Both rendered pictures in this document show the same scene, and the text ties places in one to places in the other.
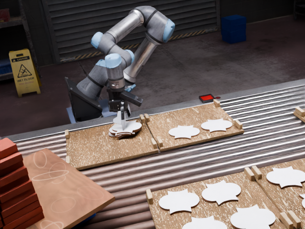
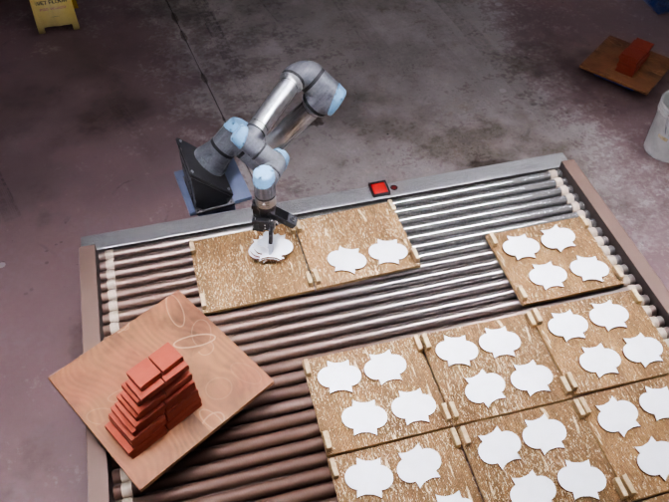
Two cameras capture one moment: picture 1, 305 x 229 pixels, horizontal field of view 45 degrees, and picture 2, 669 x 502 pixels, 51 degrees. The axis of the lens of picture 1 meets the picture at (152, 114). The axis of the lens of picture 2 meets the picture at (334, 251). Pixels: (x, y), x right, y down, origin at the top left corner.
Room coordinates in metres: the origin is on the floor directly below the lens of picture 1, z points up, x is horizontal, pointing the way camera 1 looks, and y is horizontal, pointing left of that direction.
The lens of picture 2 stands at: (-0.13, 0.12, 2.97)
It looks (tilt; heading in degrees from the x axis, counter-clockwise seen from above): 49 degrees down; 353
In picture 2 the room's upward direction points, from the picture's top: 1 degrees clockwise
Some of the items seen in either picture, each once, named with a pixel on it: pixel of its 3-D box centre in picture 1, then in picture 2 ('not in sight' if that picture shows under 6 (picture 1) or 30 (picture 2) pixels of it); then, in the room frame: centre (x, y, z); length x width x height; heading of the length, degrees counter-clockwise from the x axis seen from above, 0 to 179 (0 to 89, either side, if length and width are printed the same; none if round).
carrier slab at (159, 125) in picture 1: (190, 124); (355, 243); (1.64, -0.19, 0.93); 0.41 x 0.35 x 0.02; 100
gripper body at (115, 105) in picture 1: (117, 98); (265, 214); (1.64, 0.16, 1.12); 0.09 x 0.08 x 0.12; 79
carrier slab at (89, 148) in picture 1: (109, 142); (250, 266); (1.56, 0.23, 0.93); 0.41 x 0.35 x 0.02; 100
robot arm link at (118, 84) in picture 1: (116, 82); (265, 199); (1.64, 0.15, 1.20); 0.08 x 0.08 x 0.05
